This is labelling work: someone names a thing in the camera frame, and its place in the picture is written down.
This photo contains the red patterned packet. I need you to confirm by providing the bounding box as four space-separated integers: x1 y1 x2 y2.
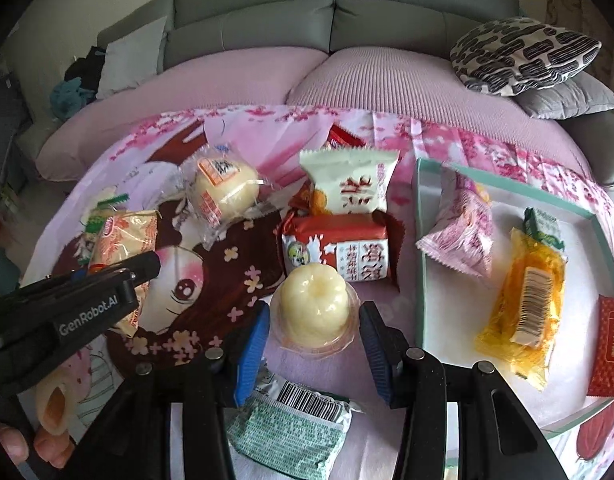
586 295 614 398

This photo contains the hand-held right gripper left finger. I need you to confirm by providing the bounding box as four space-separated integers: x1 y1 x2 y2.
74 302 272 480

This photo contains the grey sofa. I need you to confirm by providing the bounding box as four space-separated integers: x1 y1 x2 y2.
14 0 614 201

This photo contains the clear green-topped snack packet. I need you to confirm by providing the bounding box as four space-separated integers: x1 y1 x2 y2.
82 195 127 241

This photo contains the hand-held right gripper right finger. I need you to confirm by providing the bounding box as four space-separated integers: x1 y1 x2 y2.
358 301 570 480

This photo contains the black and white patterned pillow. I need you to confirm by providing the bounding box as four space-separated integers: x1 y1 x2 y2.
449 16 602 97

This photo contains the teal shallow cardboard box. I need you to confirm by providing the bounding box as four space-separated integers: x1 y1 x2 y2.
414 156 614 433

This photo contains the bun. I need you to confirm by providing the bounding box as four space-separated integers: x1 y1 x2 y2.
181 142 266 250

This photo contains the yellow snack packet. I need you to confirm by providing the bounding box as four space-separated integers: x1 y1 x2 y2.
474 227 568 393

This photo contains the pale yellow jelly cup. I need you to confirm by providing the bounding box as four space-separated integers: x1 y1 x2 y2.
269 260 362 361

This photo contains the red and white snack packet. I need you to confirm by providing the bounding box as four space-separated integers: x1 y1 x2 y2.
281 209 407 292

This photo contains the beige patterned curtain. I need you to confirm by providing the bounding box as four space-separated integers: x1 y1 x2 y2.
532 0 614 91

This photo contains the person's left hand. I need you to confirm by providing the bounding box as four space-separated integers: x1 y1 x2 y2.
0 370 95 468

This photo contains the cream and orange snack packet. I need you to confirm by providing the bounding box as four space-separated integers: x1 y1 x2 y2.
88 209 159 339

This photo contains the teal cloth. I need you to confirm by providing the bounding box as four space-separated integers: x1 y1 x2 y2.
48 77 95 122

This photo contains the dark clothes pile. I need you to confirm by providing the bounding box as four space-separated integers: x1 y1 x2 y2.
64 46 108 83

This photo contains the green dotted snack packet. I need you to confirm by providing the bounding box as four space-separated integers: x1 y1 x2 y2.
226 377 366 480

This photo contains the pink snack packet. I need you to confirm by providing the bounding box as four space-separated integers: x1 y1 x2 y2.
416 172 494 281

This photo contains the pale grey pillow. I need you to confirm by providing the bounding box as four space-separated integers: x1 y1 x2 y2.
94 15 168 101

